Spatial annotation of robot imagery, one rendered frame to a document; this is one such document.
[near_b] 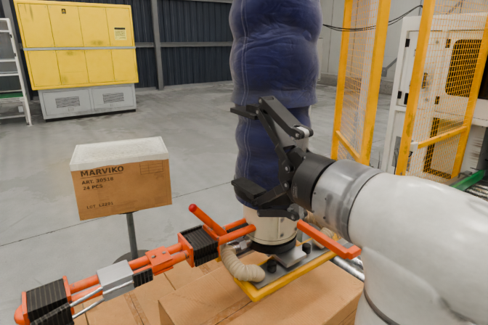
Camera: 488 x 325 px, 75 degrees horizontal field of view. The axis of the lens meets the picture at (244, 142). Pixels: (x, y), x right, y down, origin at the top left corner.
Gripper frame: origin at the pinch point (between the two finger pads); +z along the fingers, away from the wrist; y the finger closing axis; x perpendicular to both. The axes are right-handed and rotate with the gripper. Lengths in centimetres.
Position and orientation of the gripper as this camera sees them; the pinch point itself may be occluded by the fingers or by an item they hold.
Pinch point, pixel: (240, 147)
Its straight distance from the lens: 55.9
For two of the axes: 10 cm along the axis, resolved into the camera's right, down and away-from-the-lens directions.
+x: 8.2, -1.8, 5.5
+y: 0.0, 9.5, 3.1
